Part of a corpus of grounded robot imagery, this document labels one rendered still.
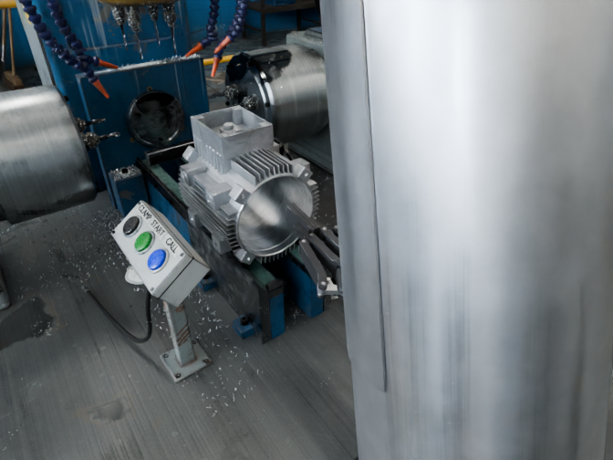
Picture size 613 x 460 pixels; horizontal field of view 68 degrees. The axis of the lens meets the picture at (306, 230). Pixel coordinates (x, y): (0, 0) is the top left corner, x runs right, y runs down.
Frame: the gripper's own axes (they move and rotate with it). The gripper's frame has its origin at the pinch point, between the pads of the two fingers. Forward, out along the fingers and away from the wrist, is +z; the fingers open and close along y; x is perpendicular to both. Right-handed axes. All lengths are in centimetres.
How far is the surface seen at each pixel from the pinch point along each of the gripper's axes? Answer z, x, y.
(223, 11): 547, 147, -274
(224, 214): 9.3, 1.1, 8.8
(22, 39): 551, 153, -27
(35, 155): 42, 2, 30
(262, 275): 3.9, 13.0, 4.7
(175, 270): -2.1, -2.9, 21.8
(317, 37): 59, -4, -47
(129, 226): 10.9, -1.4, 23.4
